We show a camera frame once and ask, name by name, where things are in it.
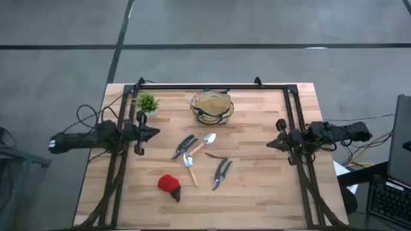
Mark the dark green pruning shears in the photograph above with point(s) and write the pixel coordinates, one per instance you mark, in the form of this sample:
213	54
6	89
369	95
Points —
221	173
184	146

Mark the white paper sheet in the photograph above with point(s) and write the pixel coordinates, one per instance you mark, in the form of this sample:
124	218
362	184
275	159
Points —
340	168

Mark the beige gardening bag green trim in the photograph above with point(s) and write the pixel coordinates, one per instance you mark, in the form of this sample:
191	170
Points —
210	104

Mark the black keyboard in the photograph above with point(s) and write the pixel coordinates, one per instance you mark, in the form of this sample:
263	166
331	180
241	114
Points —
388	202

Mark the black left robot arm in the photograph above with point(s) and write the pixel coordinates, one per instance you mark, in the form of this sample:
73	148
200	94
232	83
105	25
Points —
80	141

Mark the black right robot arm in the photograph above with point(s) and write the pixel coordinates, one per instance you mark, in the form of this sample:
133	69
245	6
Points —
353	131

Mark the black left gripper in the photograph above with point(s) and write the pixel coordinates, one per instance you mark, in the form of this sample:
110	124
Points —
131	131

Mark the green plant in white pot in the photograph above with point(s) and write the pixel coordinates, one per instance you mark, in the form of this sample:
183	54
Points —
147	102

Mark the black side desk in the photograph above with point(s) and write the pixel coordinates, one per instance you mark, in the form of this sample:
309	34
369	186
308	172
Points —
363	174

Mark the grey metal stand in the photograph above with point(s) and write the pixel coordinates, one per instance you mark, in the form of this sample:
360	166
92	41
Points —
29	157

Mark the black metal table frame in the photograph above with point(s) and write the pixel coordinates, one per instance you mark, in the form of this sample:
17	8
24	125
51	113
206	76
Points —
208	86

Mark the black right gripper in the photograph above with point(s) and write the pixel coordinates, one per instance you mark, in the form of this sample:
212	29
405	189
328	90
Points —
293	139

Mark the red and black garden glove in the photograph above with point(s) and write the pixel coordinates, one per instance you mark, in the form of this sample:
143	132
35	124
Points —
167	183

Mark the black round chair seat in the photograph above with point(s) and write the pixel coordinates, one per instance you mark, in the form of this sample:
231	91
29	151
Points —
350	200

